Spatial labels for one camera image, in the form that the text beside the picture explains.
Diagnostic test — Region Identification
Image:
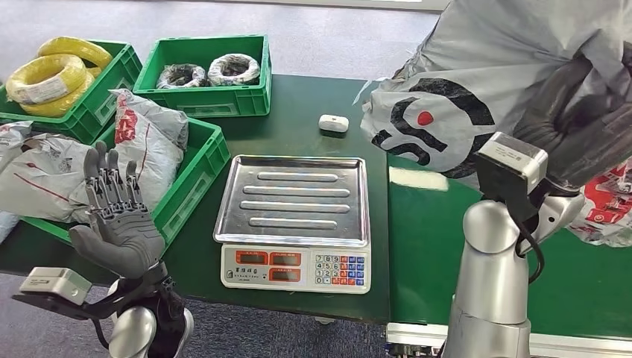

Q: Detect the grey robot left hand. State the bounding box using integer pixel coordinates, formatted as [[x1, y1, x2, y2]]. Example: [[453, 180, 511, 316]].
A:
[[69, 142, 166, 279]]

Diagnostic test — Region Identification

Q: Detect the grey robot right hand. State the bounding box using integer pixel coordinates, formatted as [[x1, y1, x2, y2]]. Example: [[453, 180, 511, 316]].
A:
[[513, 42, 632, 191]]

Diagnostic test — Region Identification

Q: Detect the grey courier bag black logo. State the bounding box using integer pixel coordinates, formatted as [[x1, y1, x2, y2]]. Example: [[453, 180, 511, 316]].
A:
[[360, 0, 632, 248]]

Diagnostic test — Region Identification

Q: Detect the green conveyor belt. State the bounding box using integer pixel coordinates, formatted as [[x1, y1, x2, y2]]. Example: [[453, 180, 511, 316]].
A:
[[385, 153, 632, 358]]

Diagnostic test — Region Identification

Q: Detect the grey courier bag red print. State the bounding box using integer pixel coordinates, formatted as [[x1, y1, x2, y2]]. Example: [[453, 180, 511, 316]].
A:
[[69, 89, 189, 224]]

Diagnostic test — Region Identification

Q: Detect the grey courier bag red line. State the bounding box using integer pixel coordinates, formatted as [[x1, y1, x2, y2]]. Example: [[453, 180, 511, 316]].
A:
[[0, 133, 102, 223]]

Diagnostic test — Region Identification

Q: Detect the green crate with courier bags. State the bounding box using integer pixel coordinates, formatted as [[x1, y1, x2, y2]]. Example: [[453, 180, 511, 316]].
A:
[[22, 117, 232, 251]]

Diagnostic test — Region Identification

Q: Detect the green crate with yellow coils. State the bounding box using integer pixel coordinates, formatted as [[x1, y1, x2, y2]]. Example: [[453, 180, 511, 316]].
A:
[[0, 39, 143, 144]]

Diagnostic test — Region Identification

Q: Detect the green crate with wrapped coils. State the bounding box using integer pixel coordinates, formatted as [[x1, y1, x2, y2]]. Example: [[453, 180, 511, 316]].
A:
[[133, 34, 273, 119]]

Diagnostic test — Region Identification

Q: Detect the electronic scale steel tray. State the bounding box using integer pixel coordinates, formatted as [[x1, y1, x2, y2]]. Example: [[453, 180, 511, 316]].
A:
[[213, 154, 372, 295]]

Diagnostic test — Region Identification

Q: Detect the small white plastic case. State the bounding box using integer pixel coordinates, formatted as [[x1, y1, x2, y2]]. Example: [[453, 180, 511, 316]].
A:
[[318, 113, 350, 134]]

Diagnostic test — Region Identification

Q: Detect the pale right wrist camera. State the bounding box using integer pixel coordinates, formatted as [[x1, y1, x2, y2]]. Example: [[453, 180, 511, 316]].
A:
[[475, 131, 549, 198]]

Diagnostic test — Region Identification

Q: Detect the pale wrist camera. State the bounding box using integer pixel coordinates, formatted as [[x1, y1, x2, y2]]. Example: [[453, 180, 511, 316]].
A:
[[475, 131, 549, 198], [19, 267, 93, 307]]

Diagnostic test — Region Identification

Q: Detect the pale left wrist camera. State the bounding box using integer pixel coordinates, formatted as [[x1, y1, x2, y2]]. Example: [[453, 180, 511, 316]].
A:
[[19, 267, 93, 307]]

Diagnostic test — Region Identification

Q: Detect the dark plastic-wrapped wire coil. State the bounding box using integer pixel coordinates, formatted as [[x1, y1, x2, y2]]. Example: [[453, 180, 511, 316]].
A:
[[156, 63, 209, 90]]

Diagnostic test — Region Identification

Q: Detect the yellow wire coil white label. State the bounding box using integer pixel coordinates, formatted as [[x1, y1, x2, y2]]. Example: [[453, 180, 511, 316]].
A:
[[5, 54, 89, 106]]

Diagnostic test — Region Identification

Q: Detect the pale plastic-wrapped wire coil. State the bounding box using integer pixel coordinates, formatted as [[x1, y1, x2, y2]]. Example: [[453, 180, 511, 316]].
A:
[[207, 53, 262, 87]]

